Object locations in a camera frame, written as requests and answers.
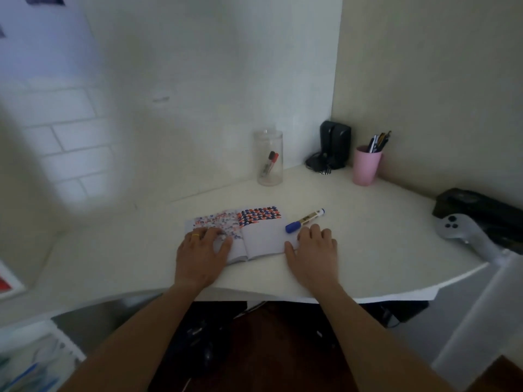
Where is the person's left hand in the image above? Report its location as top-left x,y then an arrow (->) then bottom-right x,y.
176,227 -> 234,289

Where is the person's right hand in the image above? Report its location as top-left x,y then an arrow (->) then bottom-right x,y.
284,223 -> 340,293

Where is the notebook with patterned pages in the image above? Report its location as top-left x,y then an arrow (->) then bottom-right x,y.
185,206 -> 301,265

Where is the person's left forearm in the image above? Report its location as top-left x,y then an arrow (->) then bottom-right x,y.
59,281 -> 211,392

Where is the person's right forearm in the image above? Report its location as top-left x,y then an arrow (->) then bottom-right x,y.
308,283 -> 455,392

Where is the blue capped marker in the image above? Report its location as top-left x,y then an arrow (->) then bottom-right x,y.
285,208 -> 326,234

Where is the clear glass jar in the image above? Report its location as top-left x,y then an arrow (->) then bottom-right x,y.
254,129 -> 284,187

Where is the pink plastic cup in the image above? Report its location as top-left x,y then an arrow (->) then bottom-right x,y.
353,145 -> 383,187

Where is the black capped marker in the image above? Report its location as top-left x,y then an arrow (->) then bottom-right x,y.
259,151 -> 275,178

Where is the red capped marker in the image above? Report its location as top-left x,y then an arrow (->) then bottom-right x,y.
263,152 -> 279,178

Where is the black box under desk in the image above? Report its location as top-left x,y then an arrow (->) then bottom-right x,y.
360,300 -> 430,324

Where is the black speaker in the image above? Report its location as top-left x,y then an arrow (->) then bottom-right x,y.
319,121 -> 352,170

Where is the bunch of pens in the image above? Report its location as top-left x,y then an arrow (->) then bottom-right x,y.
366,131 -> 392,154

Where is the grey handheld controller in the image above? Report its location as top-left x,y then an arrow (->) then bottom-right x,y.
435,214 -> 508,264

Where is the black case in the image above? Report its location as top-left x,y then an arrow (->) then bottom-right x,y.
432,188 -> 523,256

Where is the red and white picture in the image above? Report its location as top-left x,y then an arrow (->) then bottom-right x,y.
0,261 -> 25,301

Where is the white drawer with blue items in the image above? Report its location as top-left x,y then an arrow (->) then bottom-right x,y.
0,320 -> 87,392

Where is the black cable bundle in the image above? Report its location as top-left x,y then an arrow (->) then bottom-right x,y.
305,152 -> 333,175

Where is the white furniture frame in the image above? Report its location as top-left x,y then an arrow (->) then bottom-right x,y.
431,249 -> 523,391

